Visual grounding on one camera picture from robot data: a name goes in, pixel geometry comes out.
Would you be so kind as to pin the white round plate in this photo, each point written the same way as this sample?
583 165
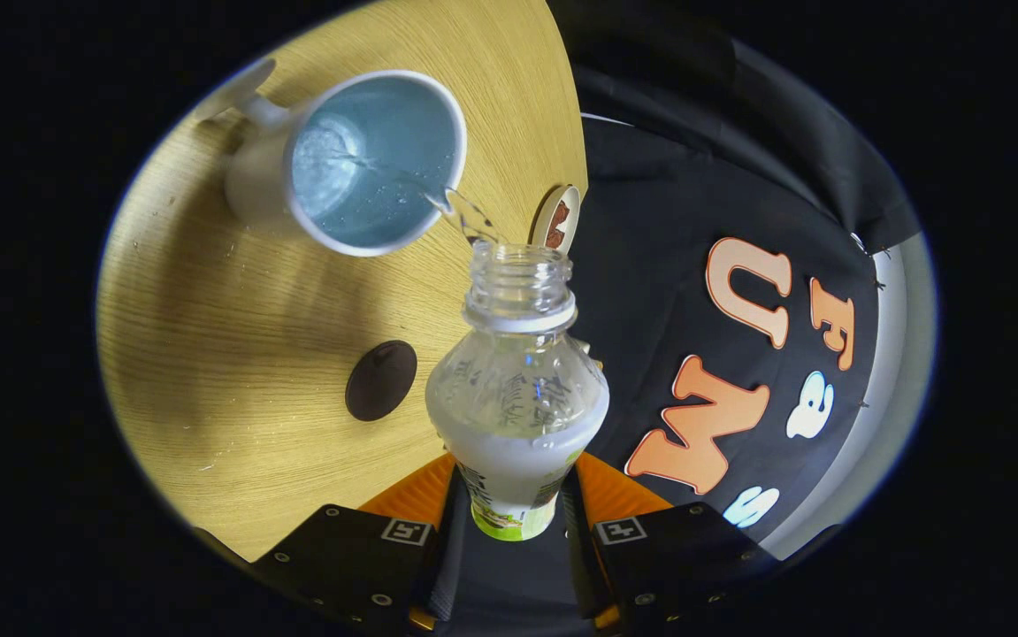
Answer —
569 208

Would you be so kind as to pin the wooden table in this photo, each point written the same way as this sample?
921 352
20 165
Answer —
234 354

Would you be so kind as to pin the dark brown round coaster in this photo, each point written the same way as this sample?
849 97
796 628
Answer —
380 380

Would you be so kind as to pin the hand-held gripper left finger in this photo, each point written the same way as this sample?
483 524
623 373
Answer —
454 540

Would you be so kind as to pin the brown food piece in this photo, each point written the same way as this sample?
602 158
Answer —
557 226

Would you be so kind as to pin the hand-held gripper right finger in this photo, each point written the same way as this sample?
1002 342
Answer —
577 540

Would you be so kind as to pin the white cup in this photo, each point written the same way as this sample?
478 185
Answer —
256 181

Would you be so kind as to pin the clear plastic juice bottle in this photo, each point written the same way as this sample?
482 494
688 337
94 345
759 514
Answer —
517 398

